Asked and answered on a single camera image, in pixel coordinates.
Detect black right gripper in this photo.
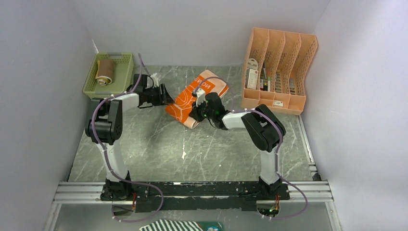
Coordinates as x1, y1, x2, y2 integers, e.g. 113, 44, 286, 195
189, 98, 215, 123

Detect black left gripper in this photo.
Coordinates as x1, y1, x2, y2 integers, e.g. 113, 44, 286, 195
144, 84, 176, 107

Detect orange and cream towel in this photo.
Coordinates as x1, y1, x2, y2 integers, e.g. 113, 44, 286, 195
165, 70, 229, 129

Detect green perforated plastic basket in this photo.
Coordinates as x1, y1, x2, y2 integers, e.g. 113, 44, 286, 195
83, 52, 134, 99

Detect yellow brown bear towel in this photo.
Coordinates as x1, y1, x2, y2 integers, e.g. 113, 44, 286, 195
95, 58, 116, 86

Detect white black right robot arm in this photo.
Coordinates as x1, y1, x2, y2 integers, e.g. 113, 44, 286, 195
189, 89, 286, 199

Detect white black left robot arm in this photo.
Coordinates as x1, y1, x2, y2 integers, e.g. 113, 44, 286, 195
85, 73, 174, 201

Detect white red stationery box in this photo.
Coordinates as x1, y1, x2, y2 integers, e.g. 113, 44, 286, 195
246, 68, 258, 90

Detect white hanging card package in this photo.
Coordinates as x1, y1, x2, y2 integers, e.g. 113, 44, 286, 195
247, 58, 258, 70

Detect pink plastic file organizer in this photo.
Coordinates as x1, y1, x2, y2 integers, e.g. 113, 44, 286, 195
241, 27, 318, 116

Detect teal patterned cloth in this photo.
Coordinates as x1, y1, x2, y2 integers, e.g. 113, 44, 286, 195
197, 221, 223, 231

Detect black white striped cloth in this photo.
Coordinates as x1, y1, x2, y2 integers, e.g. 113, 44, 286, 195
139, 219, 203, 231

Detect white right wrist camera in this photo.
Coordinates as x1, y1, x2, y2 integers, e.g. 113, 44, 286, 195
192, 88, 206, 107

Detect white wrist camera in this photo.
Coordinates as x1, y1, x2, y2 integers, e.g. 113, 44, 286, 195
147, 73, 160, 88
192, 88, 206, 107

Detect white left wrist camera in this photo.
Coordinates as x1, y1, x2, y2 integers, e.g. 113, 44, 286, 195
147, 73, 160, 88

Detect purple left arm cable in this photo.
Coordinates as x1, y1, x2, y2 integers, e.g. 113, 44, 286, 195
90, 52, 165, 223

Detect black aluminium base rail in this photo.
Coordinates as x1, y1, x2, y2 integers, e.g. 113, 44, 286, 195
53, 181, 334, 212

